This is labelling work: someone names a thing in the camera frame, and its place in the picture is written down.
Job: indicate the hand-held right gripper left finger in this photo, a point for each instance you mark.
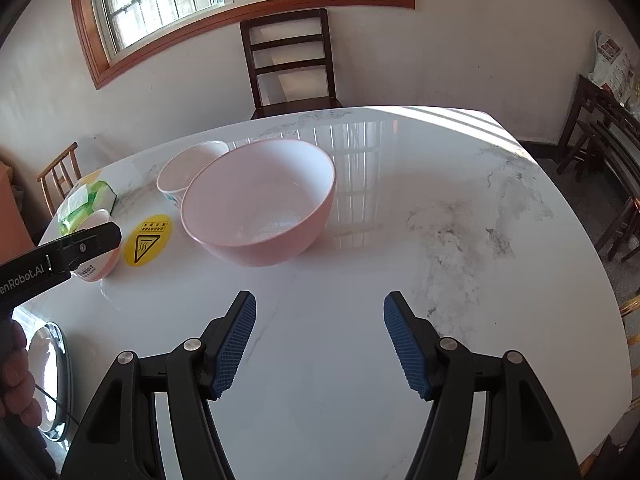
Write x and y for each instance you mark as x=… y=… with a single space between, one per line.
x=232 y=345

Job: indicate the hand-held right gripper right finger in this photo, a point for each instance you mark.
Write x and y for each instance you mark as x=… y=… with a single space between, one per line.
x=407 y=345

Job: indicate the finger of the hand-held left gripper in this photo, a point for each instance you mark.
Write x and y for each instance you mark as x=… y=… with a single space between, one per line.
x=90 y=245

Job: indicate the white ribbed bowl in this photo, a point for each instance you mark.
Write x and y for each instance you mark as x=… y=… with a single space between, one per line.
x=102 y=265

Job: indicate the pink bowl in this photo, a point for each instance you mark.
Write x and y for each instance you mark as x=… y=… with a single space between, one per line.
x=260 y=240

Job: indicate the large blue floral plate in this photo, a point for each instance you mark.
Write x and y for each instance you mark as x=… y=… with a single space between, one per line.
x=68 y=385

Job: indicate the white bowl with blue cartoon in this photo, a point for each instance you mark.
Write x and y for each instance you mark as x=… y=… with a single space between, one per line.
x=185 y=170

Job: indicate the person's left hand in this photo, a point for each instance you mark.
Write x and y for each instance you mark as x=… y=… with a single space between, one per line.
x=17 y=380

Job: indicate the green tissue pack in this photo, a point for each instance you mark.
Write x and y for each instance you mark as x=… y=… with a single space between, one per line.
x=95 y=195

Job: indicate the round yellow warning sticker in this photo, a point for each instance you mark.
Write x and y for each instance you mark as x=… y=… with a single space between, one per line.
x=147 y=240

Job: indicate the light wooden chair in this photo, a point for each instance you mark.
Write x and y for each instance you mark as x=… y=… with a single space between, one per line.
x=57 y=165
x=631 y=310

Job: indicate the wooden framed window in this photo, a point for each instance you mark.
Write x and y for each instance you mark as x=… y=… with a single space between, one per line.
x=95 y=45

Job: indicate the dark wooden chair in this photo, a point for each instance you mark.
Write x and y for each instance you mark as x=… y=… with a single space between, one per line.
x=290 y=62

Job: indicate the dark carved wooden furniture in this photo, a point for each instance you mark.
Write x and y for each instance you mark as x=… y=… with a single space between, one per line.
x=600 y=140

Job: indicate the white printed plastic bag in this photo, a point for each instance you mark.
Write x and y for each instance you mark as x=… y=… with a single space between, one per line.
x=612 y=65

